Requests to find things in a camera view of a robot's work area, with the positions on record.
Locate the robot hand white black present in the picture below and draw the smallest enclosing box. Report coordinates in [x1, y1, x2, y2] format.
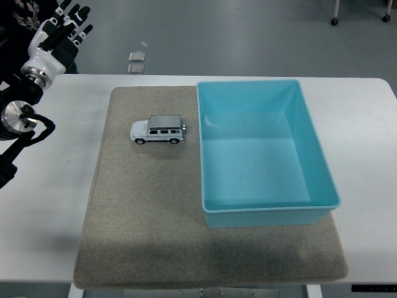
[20, 0, 94, 82]

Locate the white toy car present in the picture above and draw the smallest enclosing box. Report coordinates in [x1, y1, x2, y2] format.
[129, 114, 189, 145]

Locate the blue plastic box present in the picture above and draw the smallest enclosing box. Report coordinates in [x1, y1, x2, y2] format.
[196, 79, 342, 229]

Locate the person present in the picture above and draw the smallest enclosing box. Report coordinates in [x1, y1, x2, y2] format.
[0, 0, 43, 47]

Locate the beige felt mat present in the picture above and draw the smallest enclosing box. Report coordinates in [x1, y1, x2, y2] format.
[73, 86, 349, 291]

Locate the white table leg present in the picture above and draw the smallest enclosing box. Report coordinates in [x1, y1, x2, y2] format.
[68, 283, 85, 298]
[305, 284, 324, 298]

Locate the white cart leg with caster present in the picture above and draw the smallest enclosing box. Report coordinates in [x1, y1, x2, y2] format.
[381, 0, 392, 23]
[329, 0, 339, 27]

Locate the black table control panel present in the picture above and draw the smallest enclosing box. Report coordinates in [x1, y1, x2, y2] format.
[350, 283, 397, 293]

